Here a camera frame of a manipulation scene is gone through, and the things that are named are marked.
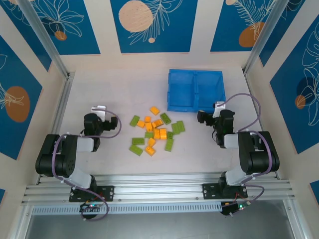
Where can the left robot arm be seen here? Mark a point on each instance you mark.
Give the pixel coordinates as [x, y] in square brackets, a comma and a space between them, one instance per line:
[62, 159]

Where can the dark green lego brick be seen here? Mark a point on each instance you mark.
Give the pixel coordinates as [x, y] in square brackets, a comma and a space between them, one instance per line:
[165, 118]
[170, 135]

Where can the blue two-compartment plastic container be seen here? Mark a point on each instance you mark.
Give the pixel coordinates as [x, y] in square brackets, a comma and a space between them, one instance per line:
[182, 92]

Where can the grey metal sheet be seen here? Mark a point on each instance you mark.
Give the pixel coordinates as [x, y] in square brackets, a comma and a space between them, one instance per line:
[159, 226]

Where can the blue floral wall panel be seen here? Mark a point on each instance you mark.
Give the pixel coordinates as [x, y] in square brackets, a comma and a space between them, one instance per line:
[315, 190]
[224, 25]
[294, 112]
[32, 37]
[15, 74]
[174, 25]
[2, 195]
[286, 32]
[74, 30]

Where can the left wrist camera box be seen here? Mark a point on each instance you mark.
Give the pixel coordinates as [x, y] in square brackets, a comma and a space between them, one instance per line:
[98, 110]

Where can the aluminium side rail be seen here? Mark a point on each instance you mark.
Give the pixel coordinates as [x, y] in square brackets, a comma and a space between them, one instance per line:
[63, 99]
[248, 82]

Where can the orange sloped lego brick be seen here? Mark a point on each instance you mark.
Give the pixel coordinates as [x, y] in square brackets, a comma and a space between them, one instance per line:
[151, 142]

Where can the small orange lego brick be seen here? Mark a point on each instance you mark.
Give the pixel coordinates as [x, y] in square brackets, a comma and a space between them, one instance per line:
[148, 119]

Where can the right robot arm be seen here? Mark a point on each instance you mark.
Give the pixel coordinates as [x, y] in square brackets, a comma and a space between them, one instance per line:
[256, 154]

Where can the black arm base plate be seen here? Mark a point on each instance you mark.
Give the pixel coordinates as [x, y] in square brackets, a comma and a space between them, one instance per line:
[210, 190]
[107, 193]

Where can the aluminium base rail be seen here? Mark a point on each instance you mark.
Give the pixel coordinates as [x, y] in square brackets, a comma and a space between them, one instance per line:
[162, 189]

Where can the aluminium frame post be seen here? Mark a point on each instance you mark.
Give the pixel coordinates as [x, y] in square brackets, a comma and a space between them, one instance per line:
[264, 37]
[48, 42]

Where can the light green lego brick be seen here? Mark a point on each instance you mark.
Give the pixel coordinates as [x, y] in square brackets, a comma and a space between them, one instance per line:
[181, 126]
[135, 150]
[174, 129]
[149, 135]
[137, 141]
[169, 145]
[134, 120]

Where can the orange curved lego brick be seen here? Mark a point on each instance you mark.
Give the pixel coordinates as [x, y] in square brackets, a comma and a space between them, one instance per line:
[150, 150]

